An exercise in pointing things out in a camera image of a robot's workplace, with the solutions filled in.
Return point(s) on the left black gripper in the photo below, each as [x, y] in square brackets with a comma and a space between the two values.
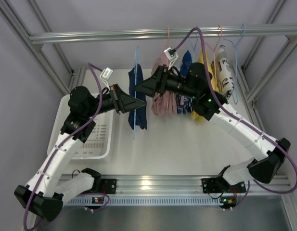
[117, 99]

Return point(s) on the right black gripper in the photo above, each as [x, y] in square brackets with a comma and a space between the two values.
[161, 80]

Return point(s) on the navy blue trousers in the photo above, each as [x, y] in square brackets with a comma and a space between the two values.
[139, 115]

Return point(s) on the pink trousers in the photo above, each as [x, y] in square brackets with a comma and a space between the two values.
[166, 102]

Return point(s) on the pink wire hanger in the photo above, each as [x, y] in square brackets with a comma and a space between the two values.
[167, 44]

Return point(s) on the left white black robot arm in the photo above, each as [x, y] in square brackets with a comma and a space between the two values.
[43, 195]

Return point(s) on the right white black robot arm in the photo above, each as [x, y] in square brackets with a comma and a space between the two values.
[268, 153]

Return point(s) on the blue white patterned trousers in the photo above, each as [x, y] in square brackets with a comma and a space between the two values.
[183, 102]

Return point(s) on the yellow trousers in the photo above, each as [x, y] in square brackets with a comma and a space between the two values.
[194, 115]

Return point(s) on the white black print trousers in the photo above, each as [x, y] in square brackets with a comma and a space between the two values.
[223, 72]

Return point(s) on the empty light blue hanger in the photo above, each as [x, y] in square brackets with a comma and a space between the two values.
[236, 47]

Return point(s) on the white plastic basket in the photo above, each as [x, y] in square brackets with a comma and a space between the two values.
[97, 146]

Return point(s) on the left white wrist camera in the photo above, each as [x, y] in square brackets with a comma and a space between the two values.
[106, 74]

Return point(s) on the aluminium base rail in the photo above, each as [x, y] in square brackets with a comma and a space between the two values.
[162, 185]

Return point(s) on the aluminium hanging rail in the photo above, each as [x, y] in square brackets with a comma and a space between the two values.
[177, 33]

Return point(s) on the slotted grey cable duct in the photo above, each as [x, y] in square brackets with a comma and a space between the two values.
[146, 201]

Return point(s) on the right aluminium frame strut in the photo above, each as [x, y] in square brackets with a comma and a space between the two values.
[270, 52]

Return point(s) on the aluminium frame strut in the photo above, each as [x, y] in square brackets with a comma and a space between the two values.
[270, 52]
[75, 76]

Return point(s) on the left aluminium frame strut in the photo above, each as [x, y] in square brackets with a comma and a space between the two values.
[75, 76]

